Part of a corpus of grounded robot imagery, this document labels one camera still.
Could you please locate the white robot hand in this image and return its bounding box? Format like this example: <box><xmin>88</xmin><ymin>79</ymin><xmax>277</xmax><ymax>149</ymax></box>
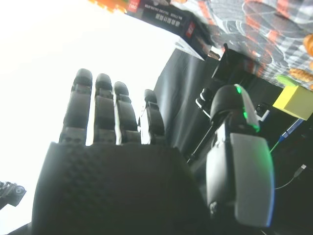
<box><xmin>30</xmin><ymin>68</ymin><xmax>275</xmax><ymax>235</ymax></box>

